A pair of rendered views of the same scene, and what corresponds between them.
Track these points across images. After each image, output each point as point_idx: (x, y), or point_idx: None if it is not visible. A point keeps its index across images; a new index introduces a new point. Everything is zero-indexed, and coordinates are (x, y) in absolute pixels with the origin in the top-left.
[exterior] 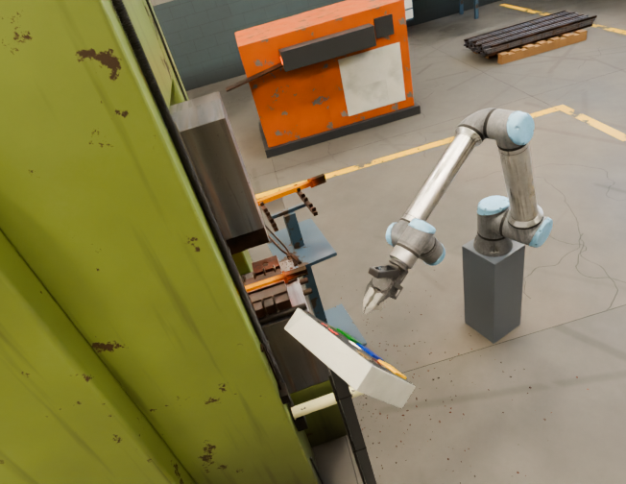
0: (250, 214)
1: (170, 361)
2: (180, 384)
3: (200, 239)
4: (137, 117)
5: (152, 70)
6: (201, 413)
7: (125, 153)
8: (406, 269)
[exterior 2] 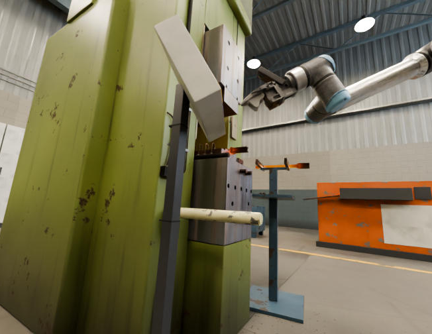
0: (216, 72)
1: (130, 105)
2: (126, 124)
3: None
4: None
5: None
6: (122, 154)
7: None
8: (291, 79)
